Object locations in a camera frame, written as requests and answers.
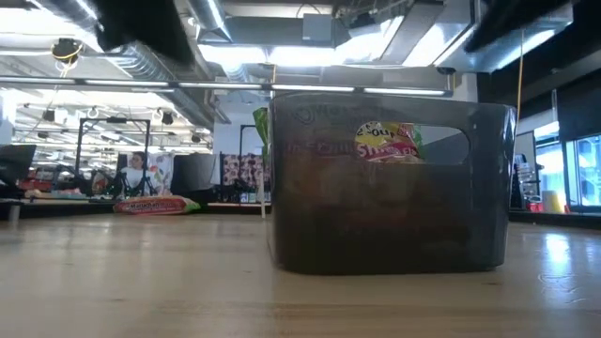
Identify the black aluminium table frame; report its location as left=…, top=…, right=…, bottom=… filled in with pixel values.
left=0, top=199, right=601, bottom=231

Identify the hanging yellow cable reel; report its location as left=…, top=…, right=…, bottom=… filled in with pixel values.
left=50, top=37, right=85, bottom=71

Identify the pink patterned partition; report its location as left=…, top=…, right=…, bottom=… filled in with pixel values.
left=220, top=153, right=271, bottom=204

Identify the person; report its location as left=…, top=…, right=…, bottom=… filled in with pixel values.
left=119, top=150, right=151, bottom=198

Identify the grey ceiling box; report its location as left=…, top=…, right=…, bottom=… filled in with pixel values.
left=302, top=12, right=339, bottom=48

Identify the yellow hanging cord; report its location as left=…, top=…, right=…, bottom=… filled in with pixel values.
left=516, top=27, right=525, bottom=123

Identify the dark grey plastic bin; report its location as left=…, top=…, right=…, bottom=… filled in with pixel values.
left=268, top=91, right=518, bottom=277

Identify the yellow container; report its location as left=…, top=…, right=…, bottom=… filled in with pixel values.
left=542, top=190, right=564, bottom=215

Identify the green Maruchan noodle pack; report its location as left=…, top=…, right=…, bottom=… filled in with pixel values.
left=112, top=194, right=202, bottom=217
left=354, top=120, right=424, bottom=165
left=252, top=106, right=272, bottom=165

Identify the black monitor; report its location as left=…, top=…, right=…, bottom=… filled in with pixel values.
left=0, top=144, right=38, bottom=189

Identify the black partition panel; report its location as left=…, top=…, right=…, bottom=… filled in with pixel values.
left=171, top=152, right=222, bottom=198

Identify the long overhead metal rail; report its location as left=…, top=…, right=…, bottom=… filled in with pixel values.
left=0, top=76, right=455, bottom=99

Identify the black metal frame stand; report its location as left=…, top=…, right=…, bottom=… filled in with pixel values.
left=74, top=116, right=151, bottom=198

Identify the silver ventilation duct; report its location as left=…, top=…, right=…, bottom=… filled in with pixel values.
left=27, top=0, right=217, bottom=128

